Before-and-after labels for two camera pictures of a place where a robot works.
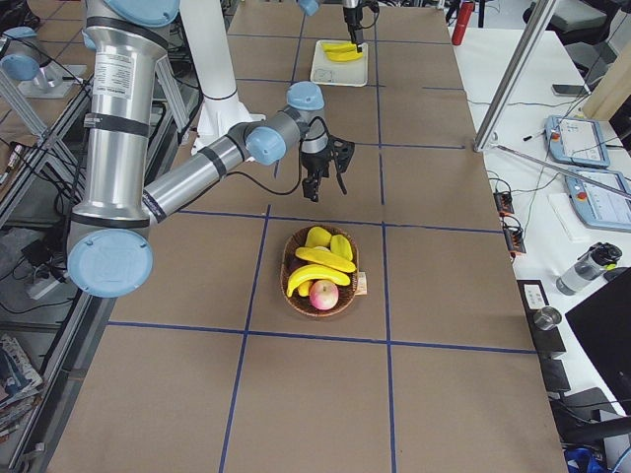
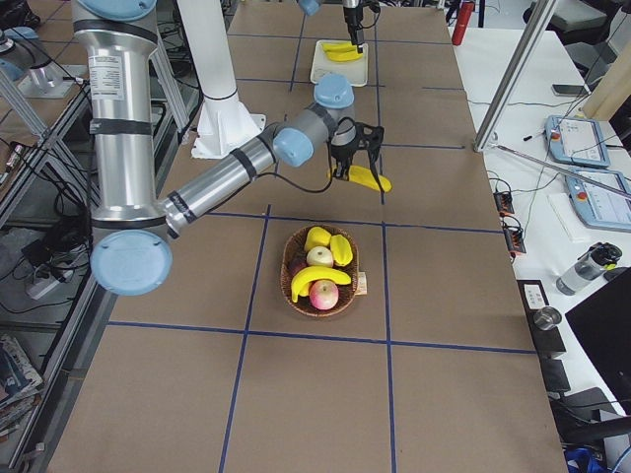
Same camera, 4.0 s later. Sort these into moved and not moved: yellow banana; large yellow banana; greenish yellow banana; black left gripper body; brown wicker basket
Moved: large yellow banana
Not moved: brown wicker basket; yellow banana; black left gripper body; greenish yellow banana
